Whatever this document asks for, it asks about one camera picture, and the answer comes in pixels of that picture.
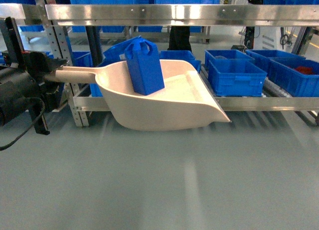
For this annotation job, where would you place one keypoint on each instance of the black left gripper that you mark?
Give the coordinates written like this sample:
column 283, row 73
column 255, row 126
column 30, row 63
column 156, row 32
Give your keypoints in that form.
column 22, row 84

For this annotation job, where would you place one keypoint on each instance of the blue 3D printed part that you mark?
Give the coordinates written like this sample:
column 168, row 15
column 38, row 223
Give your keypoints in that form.
column 143, row 62

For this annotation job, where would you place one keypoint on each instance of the beige plastic dustpan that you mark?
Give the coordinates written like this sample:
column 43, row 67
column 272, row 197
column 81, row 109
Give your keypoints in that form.
column 184, row 103

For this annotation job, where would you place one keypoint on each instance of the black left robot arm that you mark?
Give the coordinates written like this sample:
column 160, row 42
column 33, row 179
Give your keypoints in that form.
column 22, row 83

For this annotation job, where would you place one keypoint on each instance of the steel roller shelf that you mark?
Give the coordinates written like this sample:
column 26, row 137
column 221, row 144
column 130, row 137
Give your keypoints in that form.
column 163, row 14

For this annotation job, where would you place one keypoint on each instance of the blue crate rear left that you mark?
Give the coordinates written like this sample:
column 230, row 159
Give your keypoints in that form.
column 82, row 59

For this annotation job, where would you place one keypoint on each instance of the blue crate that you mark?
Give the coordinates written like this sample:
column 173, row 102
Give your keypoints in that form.
column 232, row 54
column 82, row 59
column 299, row 77
column 235, row 78
column 185, row 55

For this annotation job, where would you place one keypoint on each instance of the blue crate left front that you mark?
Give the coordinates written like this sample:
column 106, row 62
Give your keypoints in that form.
column 185, row 55

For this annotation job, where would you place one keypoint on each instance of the blue crate rear right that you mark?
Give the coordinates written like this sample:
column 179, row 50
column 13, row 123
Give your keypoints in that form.
column 232, row 54

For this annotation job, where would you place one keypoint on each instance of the blue crate right front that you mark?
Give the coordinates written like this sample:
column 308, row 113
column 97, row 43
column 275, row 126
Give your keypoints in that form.
column 235, row 78

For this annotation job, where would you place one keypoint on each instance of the blue crate far right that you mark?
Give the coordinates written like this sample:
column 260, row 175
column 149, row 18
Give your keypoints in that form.
column 299, row 77

